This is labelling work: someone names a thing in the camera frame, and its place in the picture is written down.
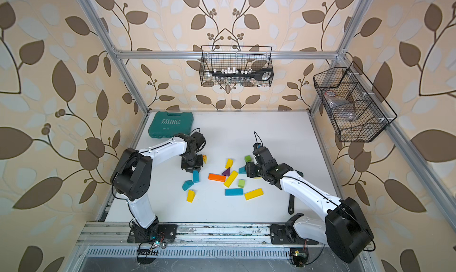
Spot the teal long block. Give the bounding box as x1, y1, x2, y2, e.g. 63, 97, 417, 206
192, 170, 200, 183
224, 188, 243, 197

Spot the teal wedge block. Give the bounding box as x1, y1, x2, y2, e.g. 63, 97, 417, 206
182, 180, 194, 191

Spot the orange rectangular block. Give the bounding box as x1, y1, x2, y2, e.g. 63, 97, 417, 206
208, 174, 226, 183

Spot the yellow small block bottom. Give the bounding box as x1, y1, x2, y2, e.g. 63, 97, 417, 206
186, 190, 196, 203

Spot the yellow small block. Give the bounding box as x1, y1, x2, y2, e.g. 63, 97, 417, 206
186, 190, 196, 203
225, 159, 233, 169

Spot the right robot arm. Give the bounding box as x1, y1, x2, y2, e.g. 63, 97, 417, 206
245, 143, 374, 264

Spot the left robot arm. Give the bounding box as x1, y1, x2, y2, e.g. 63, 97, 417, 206
110, 131, 206, 229

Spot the light green cube centre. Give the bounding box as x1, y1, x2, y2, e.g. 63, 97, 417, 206
238, 179, 245, 188

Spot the yellow long block bottom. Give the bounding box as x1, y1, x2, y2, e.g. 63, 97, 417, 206
244, 188, 264, 201

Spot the long yellow block diagonal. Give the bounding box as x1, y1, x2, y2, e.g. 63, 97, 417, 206
224, 171, 239, 188

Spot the yellow small block centre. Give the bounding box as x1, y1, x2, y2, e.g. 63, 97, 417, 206
225, 159, 233, 169

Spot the dark purple triangle block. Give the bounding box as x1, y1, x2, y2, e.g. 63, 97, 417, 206
222, 168, 230, 177

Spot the green plastic tool case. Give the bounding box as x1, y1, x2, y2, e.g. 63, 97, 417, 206
148, 111, 194, 139

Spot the socket bit holder strip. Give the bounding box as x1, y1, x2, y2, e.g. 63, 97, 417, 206
207, 69, 274, 82

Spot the clear plastic bag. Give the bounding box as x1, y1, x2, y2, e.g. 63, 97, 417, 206
324, 90, 356, 120

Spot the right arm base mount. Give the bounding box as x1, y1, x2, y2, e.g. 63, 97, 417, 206
269, 213, 319, 245

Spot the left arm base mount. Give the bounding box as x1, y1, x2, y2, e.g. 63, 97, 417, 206
127, 218, 178, 244

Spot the black wire basket back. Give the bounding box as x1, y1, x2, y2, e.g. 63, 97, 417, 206
198, 45, 274, 88

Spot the black wire basket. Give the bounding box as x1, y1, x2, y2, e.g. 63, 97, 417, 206
313, 62, 397, 143
198, 45, 274, 88

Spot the black wire basket right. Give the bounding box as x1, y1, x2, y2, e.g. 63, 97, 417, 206
313, 62, 397, 143

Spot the aluminium rail front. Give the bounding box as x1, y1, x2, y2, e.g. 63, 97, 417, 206
77, 222, 292, 247

